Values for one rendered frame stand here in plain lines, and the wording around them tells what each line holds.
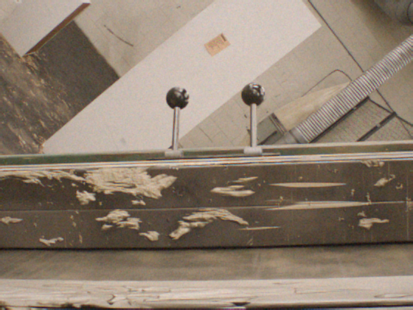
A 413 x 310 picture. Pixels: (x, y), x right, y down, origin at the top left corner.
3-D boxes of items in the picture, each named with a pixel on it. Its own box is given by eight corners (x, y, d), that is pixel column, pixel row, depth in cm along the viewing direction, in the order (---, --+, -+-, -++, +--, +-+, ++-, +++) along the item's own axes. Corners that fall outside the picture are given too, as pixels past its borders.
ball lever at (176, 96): (164, 169, 104) (168, 94, 110) (188, 168, 103) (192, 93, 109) (158, 159, 101) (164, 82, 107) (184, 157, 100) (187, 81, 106)
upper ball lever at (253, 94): (242, 167, 102) (242, 91, 108) (266, 165, 102) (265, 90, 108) (239, 156, 99) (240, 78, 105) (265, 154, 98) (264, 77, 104)
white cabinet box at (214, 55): (58, 131, 527) (262, -36, 497) (105, 187, 535) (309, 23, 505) (38, 147, 468) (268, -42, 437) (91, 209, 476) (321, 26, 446)
